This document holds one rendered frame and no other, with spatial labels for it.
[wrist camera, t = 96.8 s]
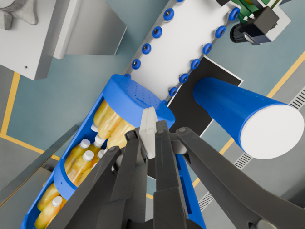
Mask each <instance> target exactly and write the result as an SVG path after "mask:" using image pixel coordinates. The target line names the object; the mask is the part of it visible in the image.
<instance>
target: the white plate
mask: <svg viewBox="0 0 305 229"><path fill-rule="evenodd" d="M303 130H304V119H303V117H302V115H301V113H300V112H299V111H298V110H297V109H295V108H293V107H291V106H288V105H271V106H268V107H265V108H263V109H261V110H259V111H257V112H256V113H254V114H253V115H252V116H251V117H250V118H249V119H248V120H247V122H246V123H245V125H244V126H243V128H242V131H241V136H240V141H241V146H242V148H243V149H244V151H245V152H246V153H247V154H249V155H250V156H252V157H254V158H257V159H271V158H275V157H278V156H280V155H283V154H284V153H286V152H288V151H289V150H290V149H292V148H293V147H294V146H295V145H296V144H297V142H298V141H299V140H300V138H301V136H302V134H303Z"/></svg>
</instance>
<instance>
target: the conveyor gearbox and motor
mask: <svg viewBox="0 0 305 229"><path fill-rule="evenodd" d="M274 12H275V13H276V14H277V15H278V16H279V18H280V19H279V20H278V21H277V24H278V25H276V26H275V28H273V29H271V30H269V32H268V33H267V34H266V35H261V36H256V37H250V36H249V35H248V34H247V33H246V32H243V33H240V32H239V28H240V27H241V26H240V23H241V21H240V23H239V24H236V25H234V26H233V27H232V29H231V31H230V39H231V41H232V42H234V43H241V42H250V43H251V44H252V45H261V44H262V43H267V42H273V41H275V39H276V38H277V37H278V35H279V34H280V33H281V32H282V31H283V30H284V29H285V28H286V27H287V26H288V25H289V24H290V22H291V19H290V17H289V16H288V15H287V14H286V13H285V12H284V11H283V10H282V9H281V8H280V7H279V6H277V7H276V8H275V10H274Z"/></svg>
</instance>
